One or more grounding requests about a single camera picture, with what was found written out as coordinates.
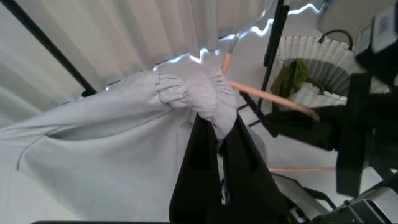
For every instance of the white laundry basket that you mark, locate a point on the white laundry basket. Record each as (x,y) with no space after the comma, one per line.
(311,46)

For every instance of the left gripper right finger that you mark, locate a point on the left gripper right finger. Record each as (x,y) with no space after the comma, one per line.
(255,193)

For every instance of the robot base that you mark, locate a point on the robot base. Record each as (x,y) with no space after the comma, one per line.
(357,214)

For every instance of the pink clothes hanger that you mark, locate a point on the pink clothes hanger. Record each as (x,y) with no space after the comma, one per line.
(270,97)

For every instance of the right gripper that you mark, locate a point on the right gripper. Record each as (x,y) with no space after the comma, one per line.
(354,140)

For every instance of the black clothes rack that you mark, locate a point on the black clothes rack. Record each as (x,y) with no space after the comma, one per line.
(46,42)

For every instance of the green garment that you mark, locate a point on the green garment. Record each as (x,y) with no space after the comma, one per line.
(290,77)

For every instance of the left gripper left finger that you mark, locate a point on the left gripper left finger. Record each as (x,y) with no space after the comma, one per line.
(196,186)

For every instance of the pale grey shorts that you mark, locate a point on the pale grey shorts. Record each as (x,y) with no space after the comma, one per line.
(93,155)

